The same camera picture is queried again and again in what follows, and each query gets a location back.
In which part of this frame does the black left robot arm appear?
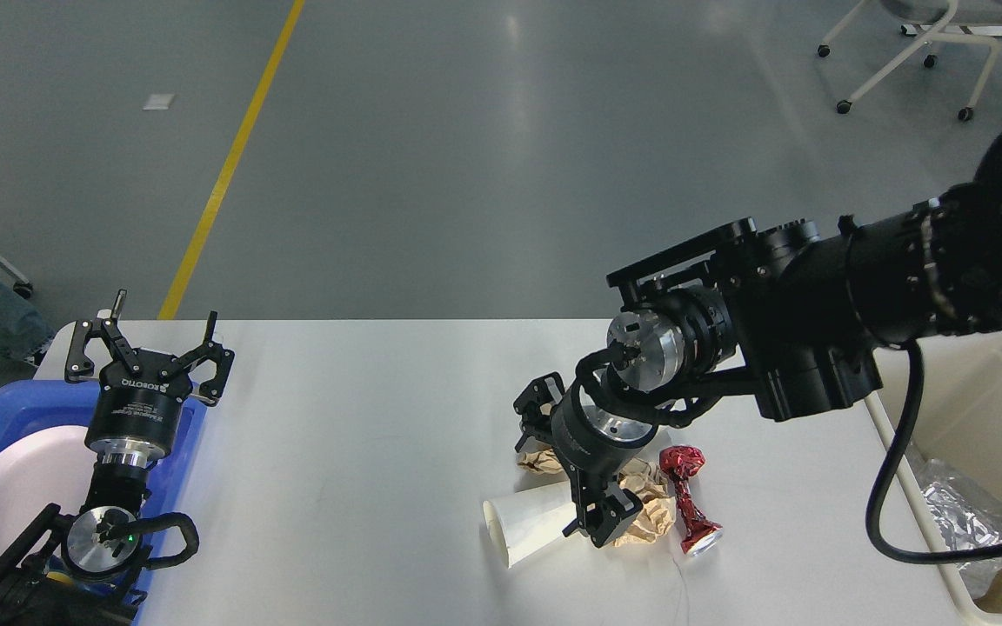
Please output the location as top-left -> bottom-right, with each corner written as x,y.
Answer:
0,290 -> 235,625

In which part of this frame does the white rolling chair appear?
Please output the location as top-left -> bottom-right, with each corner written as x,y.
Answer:
835,1 -> 1002,123

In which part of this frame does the white paper cup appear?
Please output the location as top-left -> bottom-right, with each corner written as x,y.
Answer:
482,481 -> 574,568

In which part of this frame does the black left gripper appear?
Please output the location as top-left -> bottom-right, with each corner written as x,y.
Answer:
65,290 -> 236,460

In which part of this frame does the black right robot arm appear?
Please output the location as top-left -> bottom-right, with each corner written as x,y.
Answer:
514,134 -> 1002,565

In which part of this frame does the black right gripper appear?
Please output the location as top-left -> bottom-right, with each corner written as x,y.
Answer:
514,372 -> 658,549

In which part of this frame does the light brown paper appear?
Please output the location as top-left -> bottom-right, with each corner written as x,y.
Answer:
611,458 -> 675,548

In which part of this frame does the crushed red can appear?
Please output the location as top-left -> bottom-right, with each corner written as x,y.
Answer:
658,445 -> 725,557

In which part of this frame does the pink plate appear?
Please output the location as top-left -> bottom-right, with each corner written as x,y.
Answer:
0,425 -> 96,556

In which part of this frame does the blue plastic tray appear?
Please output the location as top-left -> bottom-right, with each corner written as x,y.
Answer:
0,380 -> 206,625

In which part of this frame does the beige plastic bin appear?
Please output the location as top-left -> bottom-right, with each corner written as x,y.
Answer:
864,332 -> 1002,625

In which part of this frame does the dark crumpled brown paper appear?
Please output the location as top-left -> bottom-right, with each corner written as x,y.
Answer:
516,447 -> 564,476

